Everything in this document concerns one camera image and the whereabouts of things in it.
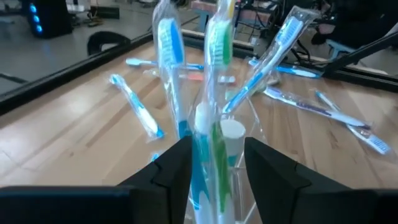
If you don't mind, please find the green toothbrush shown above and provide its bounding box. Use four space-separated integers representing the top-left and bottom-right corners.
194 0 239 224

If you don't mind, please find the wrapped purple toothbrush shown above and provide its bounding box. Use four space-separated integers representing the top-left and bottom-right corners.
263 86 371 131

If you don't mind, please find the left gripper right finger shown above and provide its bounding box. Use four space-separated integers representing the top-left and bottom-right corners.
244 136 374 224

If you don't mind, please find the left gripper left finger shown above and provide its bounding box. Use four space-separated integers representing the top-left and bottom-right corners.
118 136 194 224

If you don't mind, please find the orange toothbrush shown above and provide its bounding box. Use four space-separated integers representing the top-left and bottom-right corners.
178 72 237 85

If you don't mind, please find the black strap handle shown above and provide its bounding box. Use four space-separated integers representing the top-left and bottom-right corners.
86 30 132 57

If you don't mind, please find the clear acrylic organizer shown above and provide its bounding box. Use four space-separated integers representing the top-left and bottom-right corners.
186 99 268 224

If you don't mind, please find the black computer tower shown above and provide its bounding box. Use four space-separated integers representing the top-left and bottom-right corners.
21 0 75 40

